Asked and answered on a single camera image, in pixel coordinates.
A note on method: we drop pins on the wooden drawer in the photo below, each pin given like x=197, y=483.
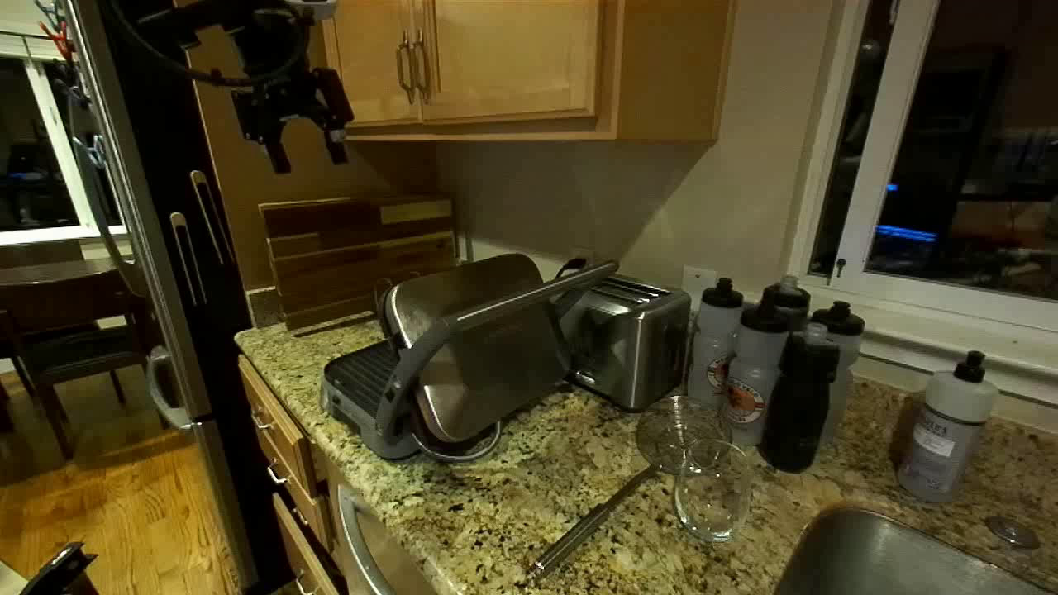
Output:
x=297, y=483
x=302, y=558
x=275, y=415

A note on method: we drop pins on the clear bottle black cap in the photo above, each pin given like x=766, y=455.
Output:
x=716, y=350
x=847, y=334
x=786, y=295

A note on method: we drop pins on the striped wooden cutting board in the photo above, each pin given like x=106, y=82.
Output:
x=352, y=260

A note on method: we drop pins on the grey labelled bottle black cap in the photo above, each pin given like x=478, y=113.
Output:
x=946, y=433

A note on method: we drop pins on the dark wooden dining table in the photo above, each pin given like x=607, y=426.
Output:
x=67, y=289

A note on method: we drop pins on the clear drinking glass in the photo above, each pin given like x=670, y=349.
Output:
x=713, y=498

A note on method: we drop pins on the grey grill sandwich maker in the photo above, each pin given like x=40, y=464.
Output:
x=483, y=364

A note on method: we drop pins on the white wall outlet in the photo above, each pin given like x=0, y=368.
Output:
x=700, y=284

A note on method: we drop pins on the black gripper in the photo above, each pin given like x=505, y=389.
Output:
x=290, y=98

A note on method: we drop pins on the white background window frame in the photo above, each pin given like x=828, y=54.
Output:
x=51, y=134

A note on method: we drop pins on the stainless steel sink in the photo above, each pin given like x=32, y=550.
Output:
x=895, y=559

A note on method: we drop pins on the long metal knife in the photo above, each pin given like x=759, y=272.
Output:
x=590, y=522

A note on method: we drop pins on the wooden wall cabinet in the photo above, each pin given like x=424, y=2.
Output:
x=518, y=62

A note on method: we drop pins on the clear wine glass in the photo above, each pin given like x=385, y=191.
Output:
x=667, y=432

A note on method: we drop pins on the dark sports bottle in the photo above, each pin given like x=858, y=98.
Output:
x=755, y=381

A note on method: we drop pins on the dark wooden chair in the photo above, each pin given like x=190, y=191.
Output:
x=77, y=357

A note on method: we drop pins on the stainless steel toaster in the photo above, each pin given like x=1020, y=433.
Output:
x=628, y=343

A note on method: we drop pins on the black steel refrigerator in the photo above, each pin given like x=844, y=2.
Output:
x=149, y=220

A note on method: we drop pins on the white kitchen window frame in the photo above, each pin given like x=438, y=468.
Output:
x=880, y=143

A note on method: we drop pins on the black water bottle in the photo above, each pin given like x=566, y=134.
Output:
x=795, y=415

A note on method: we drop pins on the black flat object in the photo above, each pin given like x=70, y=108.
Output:
x=59, y=565

